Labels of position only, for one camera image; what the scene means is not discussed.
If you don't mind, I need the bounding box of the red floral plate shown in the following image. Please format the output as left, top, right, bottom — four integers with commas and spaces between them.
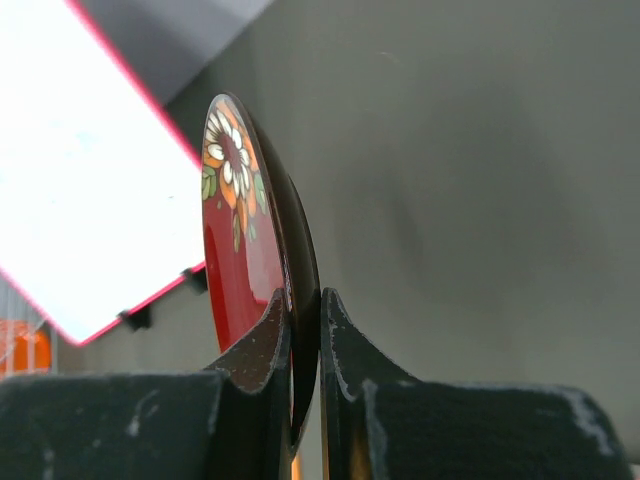
201, 92, 321, 444

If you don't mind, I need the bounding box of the pink framed whiteboard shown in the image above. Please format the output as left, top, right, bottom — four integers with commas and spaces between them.
1, 1, 204, 344

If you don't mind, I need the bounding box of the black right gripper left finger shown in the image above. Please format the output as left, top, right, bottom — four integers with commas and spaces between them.
1, 291, 292, 479

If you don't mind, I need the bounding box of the orange plate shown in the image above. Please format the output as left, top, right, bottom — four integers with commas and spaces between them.
1, 319, 53, 379

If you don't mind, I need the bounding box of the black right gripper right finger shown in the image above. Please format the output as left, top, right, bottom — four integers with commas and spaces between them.
320, 288, 632, 479

